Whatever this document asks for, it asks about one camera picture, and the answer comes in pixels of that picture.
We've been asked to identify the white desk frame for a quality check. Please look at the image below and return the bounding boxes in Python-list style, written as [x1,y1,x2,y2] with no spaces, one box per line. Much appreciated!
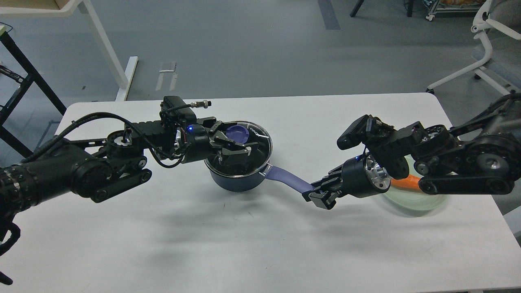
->
[0,0,138,102]

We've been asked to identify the pale green plate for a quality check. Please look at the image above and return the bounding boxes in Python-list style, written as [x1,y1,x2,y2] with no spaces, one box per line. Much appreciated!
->
[383,155,449,211]

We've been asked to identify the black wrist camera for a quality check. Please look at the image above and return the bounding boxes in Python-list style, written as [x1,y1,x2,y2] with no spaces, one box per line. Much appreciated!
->
[337,115,396,150]
[160,95,212,130]

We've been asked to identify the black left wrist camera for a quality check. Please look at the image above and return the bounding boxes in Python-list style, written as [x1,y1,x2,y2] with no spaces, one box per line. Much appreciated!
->
[160,95,212,130]

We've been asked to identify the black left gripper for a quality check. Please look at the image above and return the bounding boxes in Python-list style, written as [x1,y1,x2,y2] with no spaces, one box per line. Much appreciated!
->
[180,117,259,164]

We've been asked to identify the orange toy carrot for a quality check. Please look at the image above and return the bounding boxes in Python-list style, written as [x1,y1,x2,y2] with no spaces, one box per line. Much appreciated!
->
[391,175,422,192]

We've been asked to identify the black metal rack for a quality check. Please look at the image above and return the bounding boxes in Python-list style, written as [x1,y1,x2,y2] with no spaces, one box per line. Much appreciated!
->
[0,25,67,157]

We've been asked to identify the dark blue saucepan purple handle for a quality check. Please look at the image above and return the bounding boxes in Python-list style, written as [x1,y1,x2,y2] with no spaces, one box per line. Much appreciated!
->
[205,121,315,194]

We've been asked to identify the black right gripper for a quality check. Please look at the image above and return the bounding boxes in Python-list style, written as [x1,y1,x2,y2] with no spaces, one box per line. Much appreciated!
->
[302,156,391,210]

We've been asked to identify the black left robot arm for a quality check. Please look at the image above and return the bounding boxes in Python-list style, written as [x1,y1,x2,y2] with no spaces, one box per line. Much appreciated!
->
[0,108,261,254]

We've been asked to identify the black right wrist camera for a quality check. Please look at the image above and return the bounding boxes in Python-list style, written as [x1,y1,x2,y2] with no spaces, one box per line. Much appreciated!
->
[337,115,396,150]

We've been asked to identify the white office chair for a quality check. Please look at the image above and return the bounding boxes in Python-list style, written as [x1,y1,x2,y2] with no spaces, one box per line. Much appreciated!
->
[426,0,521,95]

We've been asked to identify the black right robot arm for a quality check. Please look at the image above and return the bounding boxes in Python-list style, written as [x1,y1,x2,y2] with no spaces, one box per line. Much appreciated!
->
[302,93,521,210]

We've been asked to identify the wheeled cart base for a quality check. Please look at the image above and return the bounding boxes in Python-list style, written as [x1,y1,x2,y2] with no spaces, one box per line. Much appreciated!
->
[422,0,486,22]

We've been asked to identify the glass pot lid purple knob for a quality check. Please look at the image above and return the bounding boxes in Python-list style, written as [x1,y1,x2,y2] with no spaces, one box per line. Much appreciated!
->
[205,121,272,177]

